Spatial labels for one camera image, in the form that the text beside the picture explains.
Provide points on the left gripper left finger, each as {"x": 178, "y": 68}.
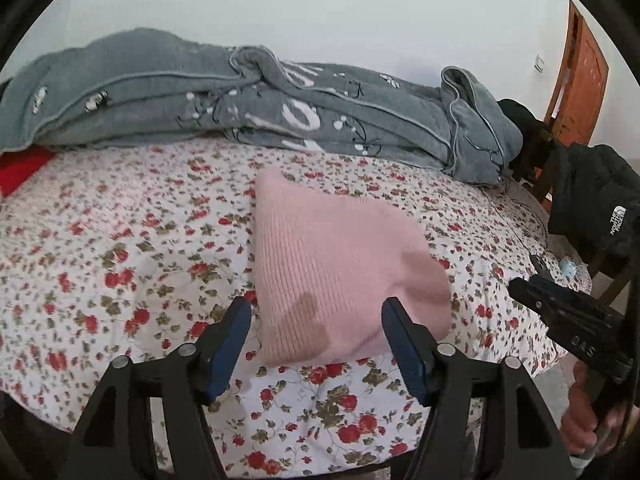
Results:
{"x": 114, "y": 436}

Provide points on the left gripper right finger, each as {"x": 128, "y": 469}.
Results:
{"x": 485, "y": 420}

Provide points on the pink knit sweater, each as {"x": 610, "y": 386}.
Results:
{"x": 324, "y": 265}

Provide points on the person's right hand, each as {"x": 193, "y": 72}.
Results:
{"x": 579, "y": 423}

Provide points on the small light blue toy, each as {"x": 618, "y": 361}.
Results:
{"x": 569, "y": 267}

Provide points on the black puffer jacket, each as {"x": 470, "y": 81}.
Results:
{"x": 595, "y": 199}

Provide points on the floral bed sheet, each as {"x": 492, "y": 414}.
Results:
{"x": 135, "y": 250}

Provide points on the orange wooden door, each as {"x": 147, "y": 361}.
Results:
{"x": 578, "y": 94}

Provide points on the red pillow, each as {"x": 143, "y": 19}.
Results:
{"x": 17, "y": 167}

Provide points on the grey floral quilt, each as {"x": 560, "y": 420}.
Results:
{"x": 148, "y": 86}

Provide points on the white wall switch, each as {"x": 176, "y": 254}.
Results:
{"x": 539, "y": 64}

